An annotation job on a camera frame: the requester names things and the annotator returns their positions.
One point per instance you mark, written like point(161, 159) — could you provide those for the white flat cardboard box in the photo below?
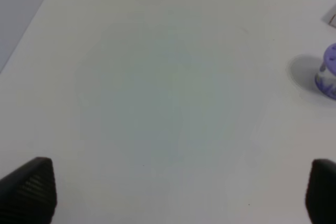
point(329, 17)

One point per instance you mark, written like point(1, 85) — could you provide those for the purple round air freshener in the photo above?
point(325, 77)

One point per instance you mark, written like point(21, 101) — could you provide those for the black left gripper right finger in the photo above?
point(320, 194)

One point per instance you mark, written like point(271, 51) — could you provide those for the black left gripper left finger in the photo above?
point(28, 194)

